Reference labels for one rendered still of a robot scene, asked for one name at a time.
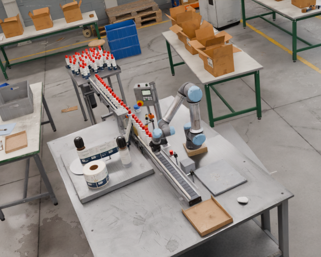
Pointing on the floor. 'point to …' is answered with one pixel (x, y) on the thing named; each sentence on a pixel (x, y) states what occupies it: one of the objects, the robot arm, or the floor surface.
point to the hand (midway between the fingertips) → (157, 151)
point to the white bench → (36, 88)
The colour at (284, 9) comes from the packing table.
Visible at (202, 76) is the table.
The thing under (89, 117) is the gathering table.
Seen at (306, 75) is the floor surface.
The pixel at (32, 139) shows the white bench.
